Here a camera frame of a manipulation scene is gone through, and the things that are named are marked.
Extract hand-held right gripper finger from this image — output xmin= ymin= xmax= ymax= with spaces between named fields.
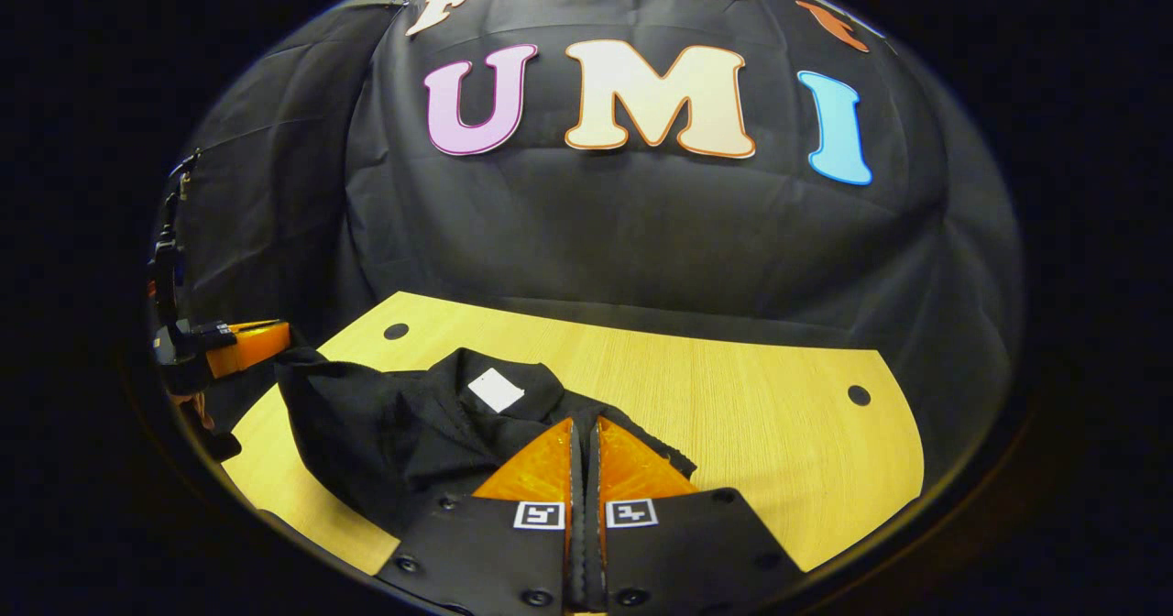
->
xmin=586 ymin=416 xmax=807 ymax=615
xmin=376 ymin=417 xmax=587 ymax=615

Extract black shirt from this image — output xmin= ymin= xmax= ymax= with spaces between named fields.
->
xmin=275 ymin=347 xmax=697 ymax=544

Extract black backdrop cloth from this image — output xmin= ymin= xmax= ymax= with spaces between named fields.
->
xmin=151 ymin=0 xmax=1025 ymax=489

